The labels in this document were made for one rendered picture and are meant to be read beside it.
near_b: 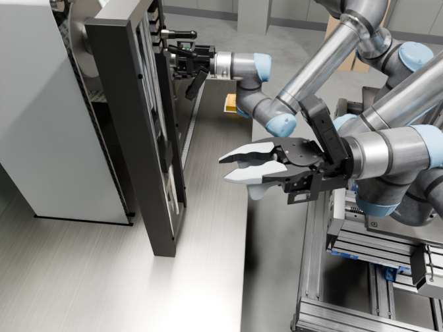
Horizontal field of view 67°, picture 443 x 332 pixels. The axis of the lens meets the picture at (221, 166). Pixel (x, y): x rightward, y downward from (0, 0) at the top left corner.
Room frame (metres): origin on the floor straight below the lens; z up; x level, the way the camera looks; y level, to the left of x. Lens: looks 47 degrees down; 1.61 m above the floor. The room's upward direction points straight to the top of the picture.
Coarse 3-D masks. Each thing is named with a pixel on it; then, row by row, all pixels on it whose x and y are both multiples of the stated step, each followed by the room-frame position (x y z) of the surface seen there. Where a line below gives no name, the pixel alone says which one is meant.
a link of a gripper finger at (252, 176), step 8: (248, 168) 0.33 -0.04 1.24; (256, 168) 0.33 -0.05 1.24; (264, 168) 0.33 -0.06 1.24; (272, 168) 0.33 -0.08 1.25; (280, 168) 0.33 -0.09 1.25; (224, 176) 0.33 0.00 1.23; (232, 176) 0.32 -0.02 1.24; (240, 176) 0.32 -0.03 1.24; (248, 176) 0.32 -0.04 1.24; (256, 176) 0.32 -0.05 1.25; (248, 184) 0.32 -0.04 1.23; (256, 184) 0.32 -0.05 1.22; (264, 184) 0.32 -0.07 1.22; (272, 184) 0.33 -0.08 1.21; (248, 192) 0.32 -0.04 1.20; (256, 192) 0.32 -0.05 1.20; (264, 192) 0.32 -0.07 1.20
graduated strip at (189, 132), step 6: (204, 84) 1.08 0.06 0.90; (198, 90) 1.04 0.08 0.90; (198, 96) 1.00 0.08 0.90; (198, 102) 0.97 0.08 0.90; (192, 108) 0.93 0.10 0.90; (198, 108) 0.93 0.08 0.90; (192, 114) 0.90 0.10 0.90; (192, 120) 0.87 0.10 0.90; (192, 126) 0.83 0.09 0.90; (186, 132) 0.81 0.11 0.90; (192, 132) 0.81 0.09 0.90; (186, 138) 0.78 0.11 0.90; (186, 144) 0.75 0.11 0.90; (186, 150) 0.72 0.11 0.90; (186, 156) 0.70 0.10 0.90
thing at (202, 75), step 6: (198, 72) 0.85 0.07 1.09; (204, 72) 0.84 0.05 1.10; (198, 78) 0.84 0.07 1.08; (204, 78) 0.84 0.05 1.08; (192, 84) 0.84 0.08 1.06; (198, 84) 0.84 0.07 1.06; (186, 90) 0.86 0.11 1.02; (192, 90) 0.84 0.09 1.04; (186, 96) 0.84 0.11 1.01; (192, 96) 0.84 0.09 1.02
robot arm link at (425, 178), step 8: (432, 168) 0.54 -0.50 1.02; (440, 168) 0.53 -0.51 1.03; (424, 176) 0.54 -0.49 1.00; (432, 176) 0.52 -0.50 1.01; (440, 176) 0.51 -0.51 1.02; (416, 184) 0.54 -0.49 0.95; (424, 184) 0.52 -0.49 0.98; (432, 184) 0.51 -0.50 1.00; (416, 192) 0.54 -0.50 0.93; (424, 192) 0.51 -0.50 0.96
